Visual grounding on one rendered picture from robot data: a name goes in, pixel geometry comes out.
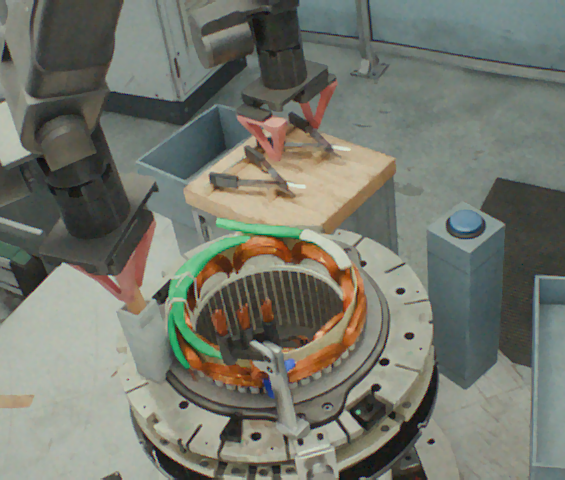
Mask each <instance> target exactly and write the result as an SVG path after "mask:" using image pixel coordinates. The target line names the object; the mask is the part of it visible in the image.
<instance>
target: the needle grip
mask: <svg viewBox="0 0 565 480"><path fill-rule="evenodd" d="M113 278H114V280H116V282H117V284H118V287H119V288H120V289H121V284H120V282H119V279H118V277H116V276H113ZM125 304H126V307H127V309H128V311H129V313H131V314H134V315H139V314H140V313H141V312H142V311H143V310H144V309H145V308H146V306H147V305H146V302H144V300H143V296H142V294H141V292H140V289H139V287H138V285H137V282H136V279H135V290H134V300H133V303H132V304H129V303H128V302H125Z"/></svg>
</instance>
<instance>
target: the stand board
mask: <svg viewBox="0 0 565 480"><path fill-rule="evenodd" d="M318 133H319V134H320V135H321V136H322V137H324V138H325V139H326V140H327V141H329V142H330V143H331V144H332V143H334V144H339V146H343V147H347V148H350V151H347V150H340V149H333V150H334V151H333V152H335V153H336V154H339V155H340V156H342V158H341V159H339V158H336V157H334V156H332V155H330V154H329V155H328V156H327V157H325V158H324V159H323V160H321V161H320V162H318V164H317V165H314V164H313V156H312V152H313V151H300V150H286V151H285V152H283V153H282V157H280V161H275V160H272V159H271V158H270V157H269V156H268V154H266V153H265V152H264V153H263V154H262V155H263V156H265V159H266V160H268V161H269V162H270V165H271V166H272V167H273V168H274V169H275V170H276V171H277V173H278V174H279V175H280V176H282V177H284V179H285V180H286V181H291V182H296V183H299V184H303V185H306V188H301V187H295V186H289V188H288V189H289V190H291V192H292V193H293V194H296V195H297V196H296V198H293V197H291V196H289V195H288V194H286V193H283V194H282V195H279V196H278V197H277V198H276V199H275V200H273V201H272V202H269V201H267V196H266V188H263V187H244V186H239V187H238V188H237V189H235V188H230V187H223V186H220V187H219V188H217V189H216V191H215V192H213V193H211V194H210V195H209V196H207V195H205V191H204V185H206V184H207V183H208V182H209V178H208V173H209V172H211V171H214V172H220V173H221V172H222V171H224V170H226V169H227V168H228V167H230V166H231V165H232V164H234V163H235V161H236V160H238V159H240V158H241V157H242V156H244V155H245V152H244V147H245V145H247V144H249V145H250V146H251V148H255V146H256V145H257V142H256V138H255V137H254V136H253V137H251V138H249V139H248V140H247V141H246V142H244V143H243V144H242V145H240V147H239V148H237V149H235V150H234V151H233V152H231V153H230V154H229V155H227V156H226V157H225V158H222V159H221V161H220V162H218V163H217V164H216V165H214V166H213V167H212V168H209V169H208V170H207V171H205V172H204V173H203V175H202V176H200V177H199V178H198V179H196V180H194V181H193V182H191V183H190V184H189V185H187V186H186V188H185V189H184V194H185V198H186V201H187V204H189V205H191V206H194V207H196V208H199V209H201V210H204V211H206V212H208V213H210V214H214V215H216V216H218V218H222V219H229V220H234V221H238V222H244V223H250V224H263V225H284V224H286V226H289V224H306V225H319V226H324V229H325V233H324V234H327V235H329V234H330V233H332V232H333V230H335V229H336V228H337V227H338V226H339V225H340V224H341V223H342V222H344V221H345V220H346V219H347V218H349V216H350V215H351V214H352V213H353V212H354V211H355V210H357V209H358V208H359V207H360V206H361V205H362V204H363V202H365V201H366V200H367V199H368V198H370V197H371V196H372V195H373V194H374V193H375V192H376V191H377V190H378V189H379V188H380V186H383V185H384V184H385V183H386V182H387V181H388V180H389V179H390V178H391V177H392V176H394V175H395V174H396V159H395V158H393V157H390V156H386V155H384V154H383V153H380V152H377V151H374V150H371V149H367V148H364V147H361V146H358V145H355V144H351V142H348V141H345V140H342V139H340V138H336V137H333V136H330V135H327V134H323V133H320V132H318ZM306 135H310V134H308V133H307V134H305V133H304V132H302V130H301V129H299V128H298V127H296V128H294V129H293V130H291V132H290V133H289V134H288V135H286V136H285V141H286V142H298V143H318V142H317V141H316V140H315V139H313V138H310V137H306ZM310 136H311V135H310ZM261 170H264V169H263V168H260V167H259V166H258V165H256V164H255V162H253V161H251V162H250V164H249V165H247V166H246V167H245V168H244V169H242V170H241V171H239V172H237V173H236V174H235V175H238V179H249V180H271V181H274V180H273V179H272V177H271V176H270V175H269V174H266V173H263V172H261ZM264 171H265V170H264Z"/></svg>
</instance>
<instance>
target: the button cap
mask: <svg viewBox="0 0 565 480"><path fill-rule="evenodd" d="M481 225H482V219H481V217H480V216H479V215H478V214H477V213H475V212H473V210H468V209H463V210H458V211H456V212H454V214H453V215H452V216H451V217H450V219H449V226H450V228H451V229H452V230H453V232H455V233H457V234H461V235H470V234H474V233H476V232H478V230H479V229H480V228H481Z"/></svg>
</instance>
